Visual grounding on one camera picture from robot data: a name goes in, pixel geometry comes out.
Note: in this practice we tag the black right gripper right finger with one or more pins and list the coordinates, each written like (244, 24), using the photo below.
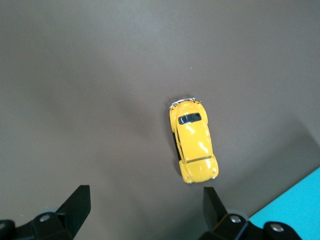
(212, 207)

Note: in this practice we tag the yellow beetle toy car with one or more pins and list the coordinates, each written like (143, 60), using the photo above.
(193, 142)

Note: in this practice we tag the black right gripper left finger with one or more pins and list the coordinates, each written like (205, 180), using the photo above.
(73, 208)

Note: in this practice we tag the teal plastic storage bin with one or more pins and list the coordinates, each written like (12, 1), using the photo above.
(300, 205)

